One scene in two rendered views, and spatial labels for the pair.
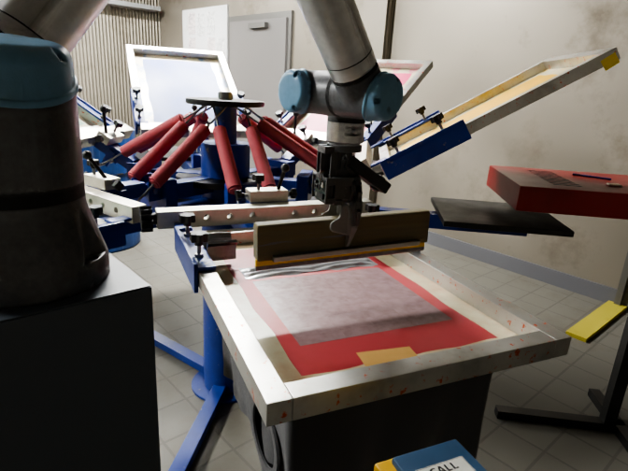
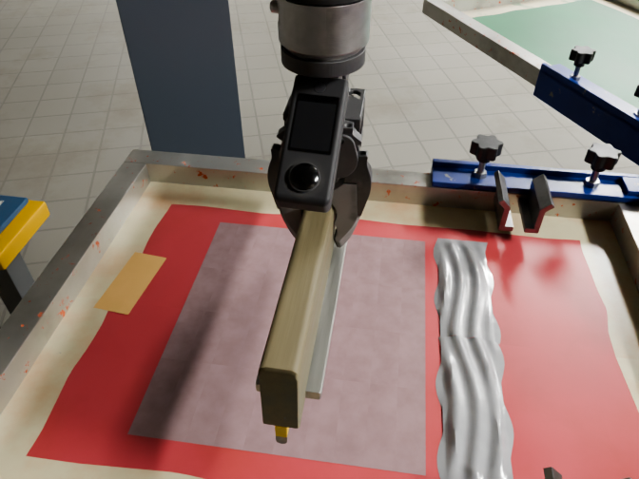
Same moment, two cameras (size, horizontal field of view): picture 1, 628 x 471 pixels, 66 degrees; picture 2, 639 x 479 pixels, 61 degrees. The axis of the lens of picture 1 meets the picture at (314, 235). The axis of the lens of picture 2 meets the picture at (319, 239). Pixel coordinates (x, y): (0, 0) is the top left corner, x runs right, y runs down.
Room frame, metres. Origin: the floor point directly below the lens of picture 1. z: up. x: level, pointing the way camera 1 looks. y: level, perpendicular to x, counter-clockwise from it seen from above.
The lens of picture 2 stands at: (1.21, -0.43, 1.47)
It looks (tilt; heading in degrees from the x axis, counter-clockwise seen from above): 42 degrees down; 123
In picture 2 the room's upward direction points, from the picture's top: straight up
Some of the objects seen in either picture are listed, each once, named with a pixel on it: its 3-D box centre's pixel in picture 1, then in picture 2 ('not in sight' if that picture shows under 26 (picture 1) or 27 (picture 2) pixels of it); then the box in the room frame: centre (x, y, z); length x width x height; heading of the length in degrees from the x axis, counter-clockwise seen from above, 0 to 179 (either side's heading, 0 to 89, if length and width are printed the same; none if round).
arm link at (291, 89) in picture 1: (317, 92); not in sight; (0.89, 0.01, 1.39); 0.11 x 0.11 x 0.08; 45
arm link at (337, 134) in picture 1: (346, 134); (319, 19); (0.97, -0.05, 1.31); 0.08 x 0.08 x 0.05
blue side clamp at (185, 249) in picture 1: (192, 255); (530, 194); (1.13, 0.30, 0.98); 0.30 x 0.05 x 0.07; 24
